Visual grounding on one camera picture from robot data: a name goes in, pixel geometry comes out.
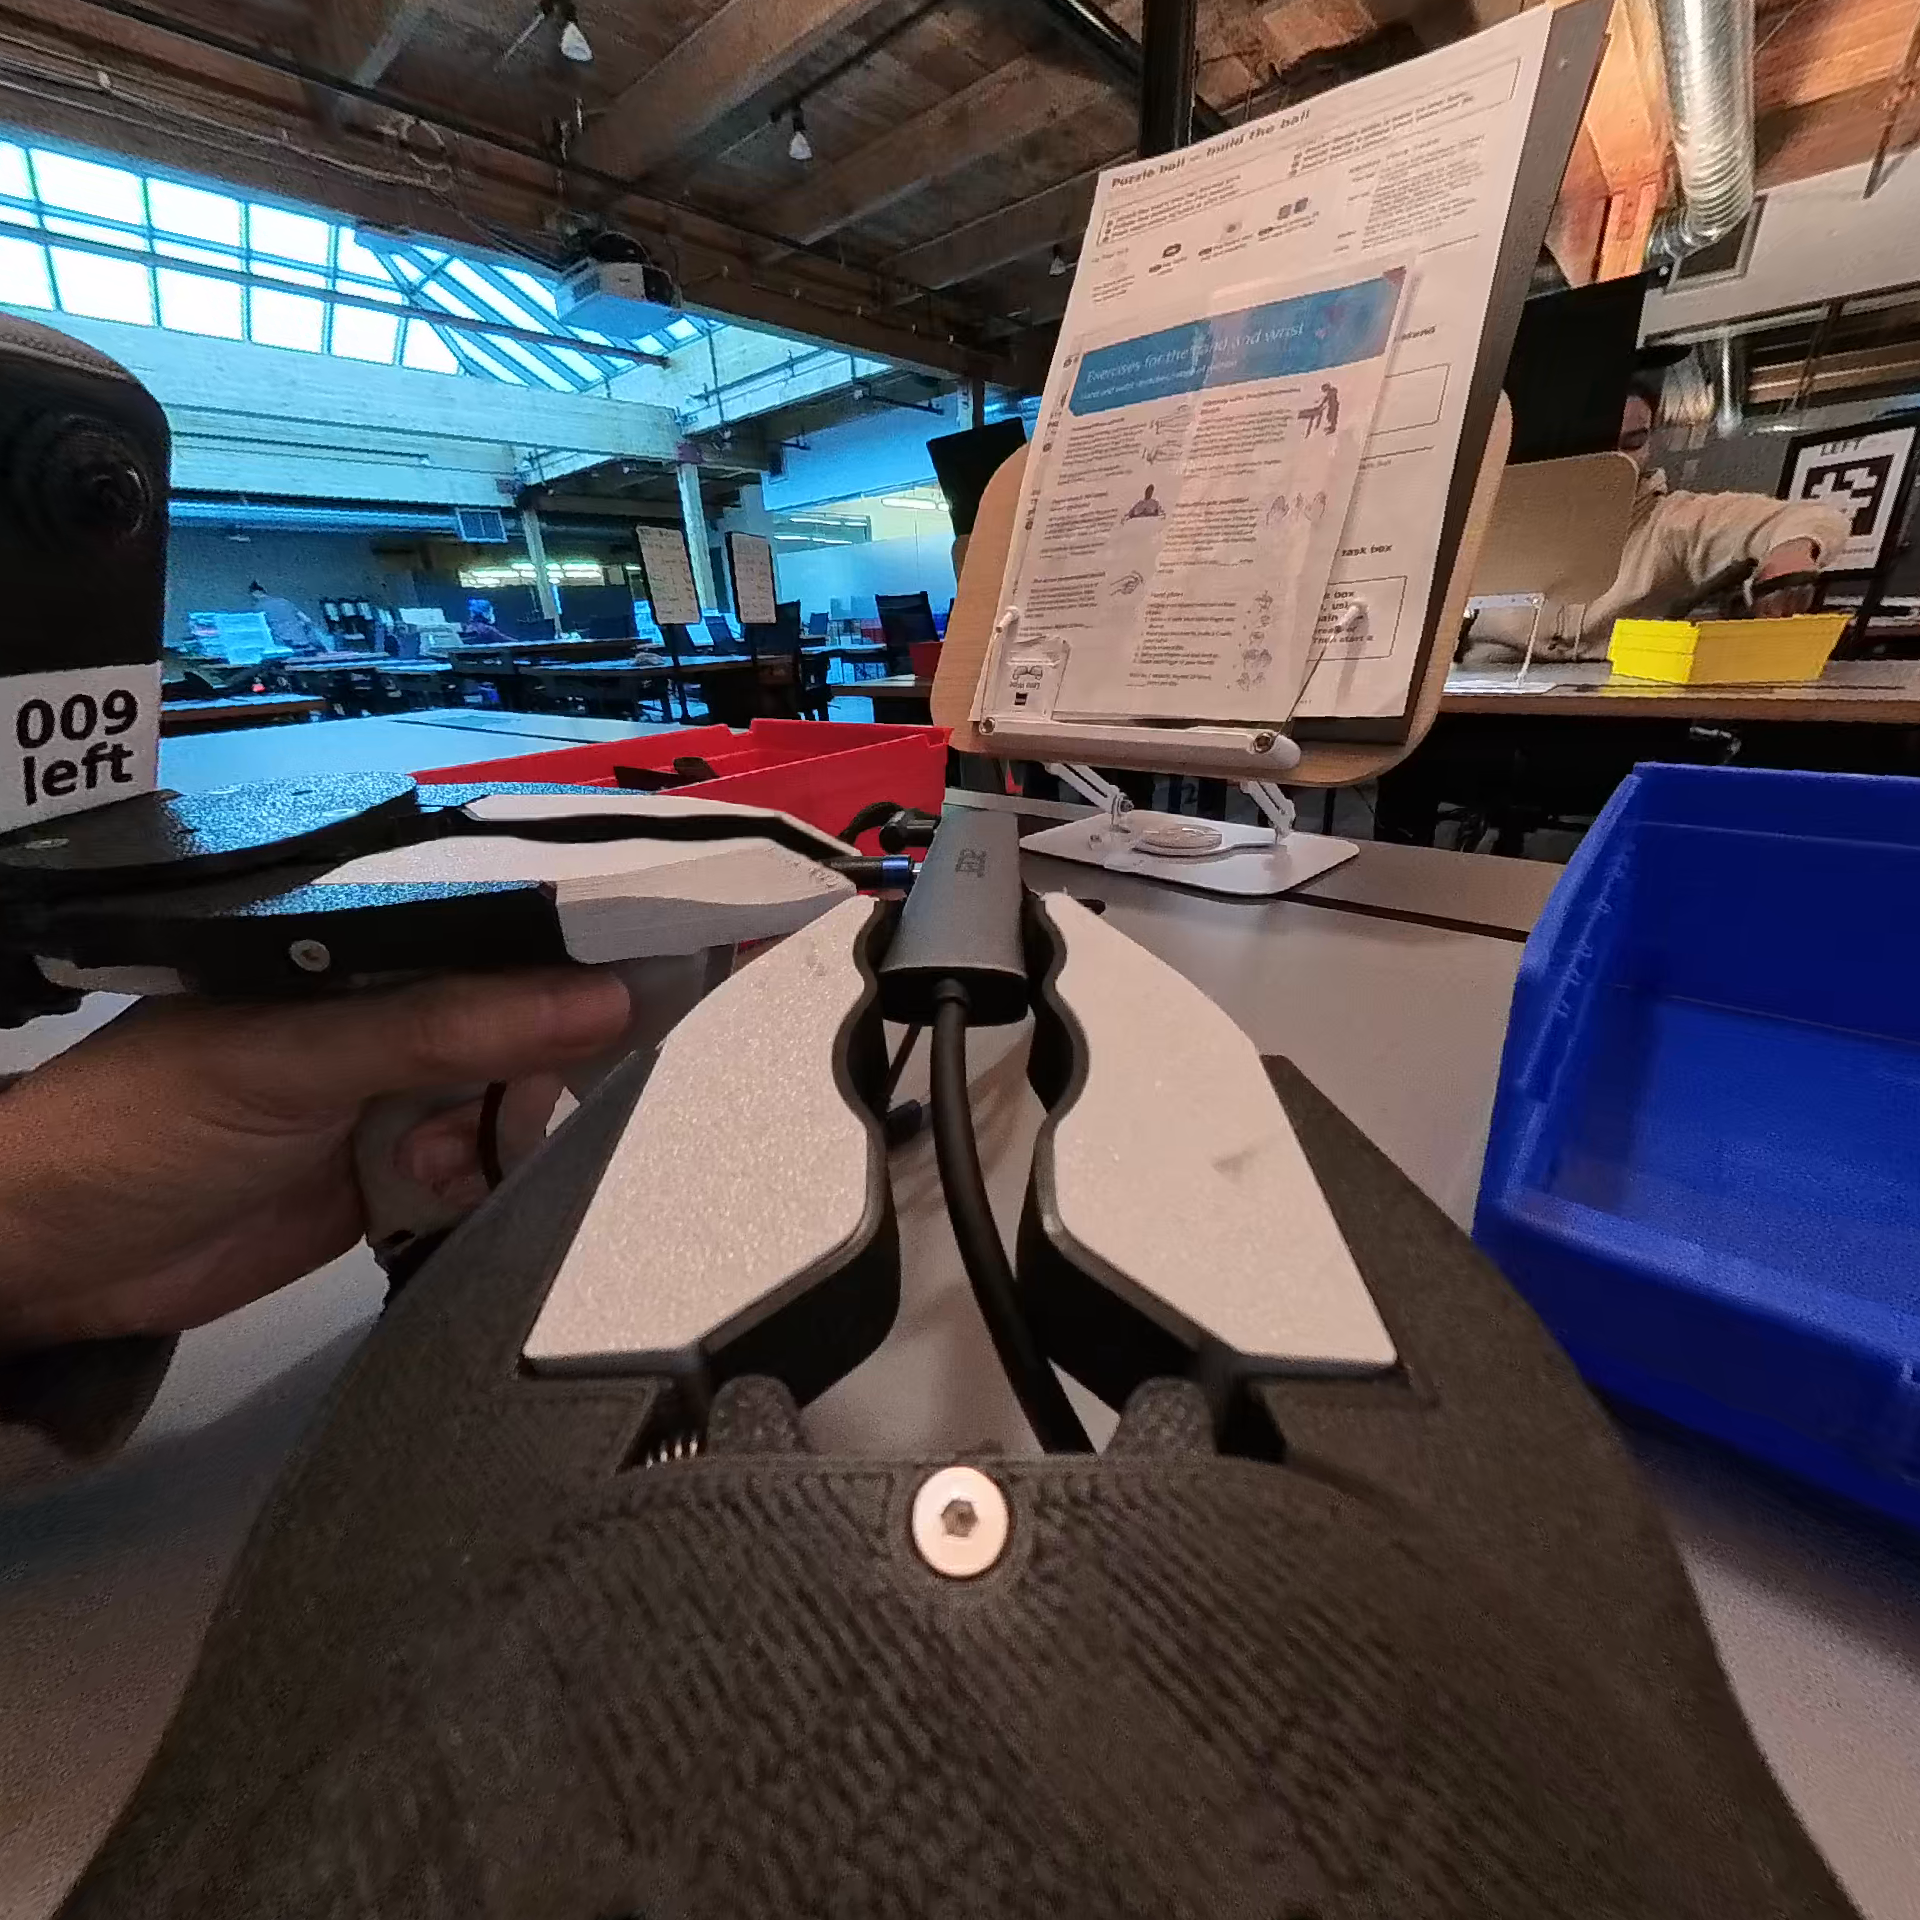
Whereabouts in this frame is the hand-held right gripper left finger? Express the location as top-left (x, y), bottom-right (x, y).
top-left (519, 893), bottom-right (905, 1408)

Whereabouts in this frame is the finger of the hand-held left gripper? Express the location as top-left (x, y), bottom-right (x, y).
top-left (421, 790), bottom-right (856, 868)
top-left (551, 837), bottom-right (859, 969)

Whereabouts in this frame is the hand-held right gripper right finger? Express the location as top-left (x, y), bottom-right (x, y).
top-left (1017, 891), bottom-right (1401, 1422)

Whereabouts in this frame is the red plastic bin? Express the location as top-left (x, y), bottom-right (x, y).
top-left (411, 718), bottom-right (954, 858)

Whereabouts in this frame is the grey hub with black cable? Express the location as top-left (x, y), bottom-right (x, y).
top-left (878, 800), bottom-right (1096, 1456)

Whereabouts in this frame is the blue plastic bin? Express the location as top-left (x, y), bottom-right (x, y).
top-left (1472, 761), bottom-right (1920, 1531)

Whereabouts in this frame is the person's left hand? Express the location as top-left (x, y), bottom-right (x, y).
top-left (0, 960), bottom-right (638, 1360)

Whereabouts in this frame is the lens wipe packet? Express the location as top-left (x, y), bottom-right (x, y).
top-left (971, 632), bottom-right (1072, 730)

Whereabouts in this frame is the instruction sheet on stand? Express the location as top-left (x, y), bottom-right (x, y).
top-left (929, 0), bottom-right (1617, 905)

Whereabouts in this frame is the black monitor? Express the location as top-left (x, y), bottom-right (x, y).
top-left (927, 420), bottom-right (1033, 544)

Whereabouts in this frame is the clear acrylic stand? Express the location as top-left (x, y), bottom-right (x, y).
top-left (1463, 590), bottom-right (1549, 693)

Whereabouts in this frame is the laminated exercise sheet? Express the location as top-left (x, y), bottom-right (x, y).
top-left (978, 267), bottom-right (1422, 724)

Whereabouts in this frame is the wooden table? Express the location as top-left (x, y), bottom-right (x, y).
top-left (1431, 660), bottom-right (1920, 730)

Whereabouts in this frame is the yellow plastic bin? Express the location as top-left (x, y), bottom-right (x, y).
top-left (1606, 611), bottom-right (1850, 686)

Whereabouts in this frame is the black white marker sign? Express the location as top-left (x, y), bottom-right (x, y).
top-left (1774, 424), bottom-right (1920, 579)

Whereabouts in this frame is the white instruction sheet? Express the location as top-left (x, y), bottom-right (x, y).
top-left (1048, 6), bottom-right (1560, 721)

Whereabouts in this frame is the silver ventilation duct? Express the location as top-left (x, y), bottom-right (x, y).
top-left (1647, 0), bottom-right (1760, 260)

